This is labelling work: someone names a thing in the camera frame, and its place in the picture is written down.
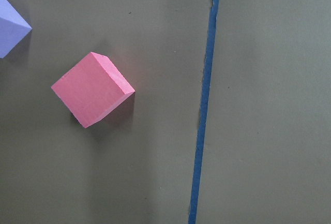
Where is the pink foam cube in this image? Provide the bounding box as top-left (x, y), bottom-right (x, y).
top-left (51, 52), bottom-right (135, 128)

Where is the purple foam cube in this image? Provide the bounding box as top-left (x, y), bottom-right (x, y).
top-left (1, 0), bottom-right (32, 58)

